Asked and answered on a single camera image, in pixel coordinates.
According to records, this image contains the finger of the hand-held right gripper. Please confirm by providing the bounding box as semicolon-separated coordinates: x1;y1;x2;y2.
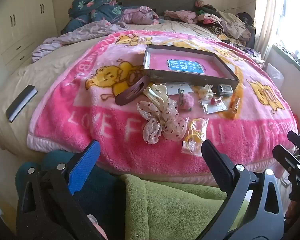
287;131;300;153
272;145;300;188

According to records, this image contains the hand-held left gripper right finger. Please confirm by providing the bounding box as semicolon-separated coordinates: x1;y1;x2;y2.
197;139;284;240

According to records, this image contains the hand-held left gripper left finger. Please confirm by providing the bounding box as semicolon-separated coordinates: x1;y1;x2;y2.
16;140;108;240

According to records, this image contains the clear packet of yellow hoops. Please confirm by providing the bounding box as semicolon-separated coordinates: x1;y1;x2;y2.
181;117;209;154

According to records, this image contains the clear packet with red earrings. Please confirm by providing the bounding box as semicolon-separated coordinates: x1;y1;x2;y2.
200;97;228;114

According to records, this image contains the dotted sheer bow hair tie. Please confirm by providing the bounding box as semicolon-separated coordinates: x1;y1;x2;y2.
136;99;187;145

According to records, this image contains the cream rabbit claw clip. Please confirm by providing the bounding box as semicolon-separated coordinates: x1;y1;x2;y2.
197;84;217;99

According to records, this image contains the small clear square box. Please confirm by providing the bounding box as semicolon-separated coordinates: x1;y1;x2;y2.
217;84;233;97

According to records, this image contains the white earring card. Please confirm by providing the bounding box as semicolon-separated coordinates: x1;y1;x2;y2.
165;83;194;96

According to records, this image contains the brown hair clip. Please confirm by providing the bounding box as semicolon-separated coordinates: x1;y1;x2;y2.
115;76;150;105

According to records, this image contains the cream claw hair clip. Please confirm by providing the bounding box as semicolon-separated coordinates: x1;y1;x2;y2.
143;84;169;110

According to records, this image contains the grey cardboard box pink inside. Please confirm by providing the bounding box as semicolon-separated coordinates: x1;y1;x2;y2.
143;44;240;92

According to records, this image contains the pink printed blanket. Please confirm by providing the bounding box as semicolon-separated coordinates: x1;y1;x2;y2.
27;30;299;180

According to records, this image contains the pink pompom hair clip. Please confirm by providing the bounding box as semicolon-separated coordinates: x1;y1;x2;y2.
177;90;194;110

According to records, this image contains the green fleece cloth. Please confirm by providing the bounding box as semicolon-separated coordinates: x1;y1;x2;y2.
120;174;250;240

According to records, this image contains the white plastic bag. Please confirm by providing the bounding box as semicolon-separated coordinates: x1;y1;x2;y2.
266;62;284;85

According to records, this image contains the windowsill clutter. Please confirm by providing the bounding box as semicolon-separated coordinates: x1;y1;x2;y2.
275;40;300;73

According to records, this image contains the black notebook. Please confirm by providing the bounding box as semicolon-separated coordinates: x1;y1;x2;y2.
6;85;38;123

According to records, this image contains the dark purple garment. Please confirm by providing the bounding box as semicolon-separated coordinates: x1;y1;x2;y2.
241;45;265;64

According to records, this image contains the beige bed sheet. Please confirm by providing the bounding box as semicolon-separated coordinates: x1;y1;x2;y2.
0;19;265;160

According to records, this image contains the cream curtain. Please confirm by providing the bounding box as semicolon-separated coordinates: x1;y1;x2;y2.
254;0;285;60

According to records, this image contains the window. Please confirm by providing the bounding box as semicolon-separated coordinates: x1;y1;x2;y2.
272;0;300;55

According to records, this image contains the pile of clothes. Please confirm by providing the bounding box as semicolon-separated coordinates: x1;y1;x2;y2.
195;0;255;47

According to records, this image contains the purple patterned blanket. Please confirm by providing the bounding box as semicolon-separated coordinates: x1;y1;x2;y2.
31;21;129;63

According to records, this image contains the pink garment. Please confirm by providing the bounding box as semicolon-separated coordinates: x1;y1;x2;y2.
164;10;198;24

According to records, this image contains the cream wardrobe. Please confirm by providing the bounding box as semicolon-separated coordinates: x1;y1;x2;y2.
0;0;63;80

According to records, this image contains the dark blue floral quilt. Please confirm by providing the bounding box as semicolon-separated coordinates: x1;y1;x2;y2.
61;0;130;34

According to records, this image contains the lilac garment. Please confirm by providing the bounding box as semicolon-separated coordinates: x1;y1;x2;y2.
120;6;159;25

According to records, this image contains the orange spiral hair tie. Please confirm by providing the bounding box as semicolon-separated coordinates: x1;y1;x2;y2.
229;96;241;113

